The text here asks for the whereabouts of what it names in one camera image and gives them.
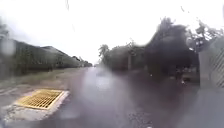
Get row of dark trees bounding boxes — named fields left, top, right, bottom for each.
left=97, top=17, right=224, bottom=81

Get long dark green hedge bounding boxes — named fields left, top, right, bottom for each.
left=0, top=37, right=94, bottom=80

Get overhead wires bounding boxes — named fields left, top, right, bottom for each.
left=64, top=0, right=77, bottom=34

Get bare dirt verge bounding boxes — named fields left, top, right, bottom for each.
left=0, top=68, right=84, bottom=111

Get grass strip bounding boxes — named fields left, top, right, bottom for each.
left=0, top=67, right=81, bottom=88

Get pale concrete drain surround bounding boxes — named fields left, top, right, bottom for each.
left=1, top=88, right=71, bottom=122

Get wet grey asphalt road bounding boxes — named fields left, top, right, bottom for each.
left=31, top=65, right=224, bottom=128

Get grey lattice fence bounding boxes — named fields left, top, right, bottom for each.
left=198, top=35, right=224, bottom=90

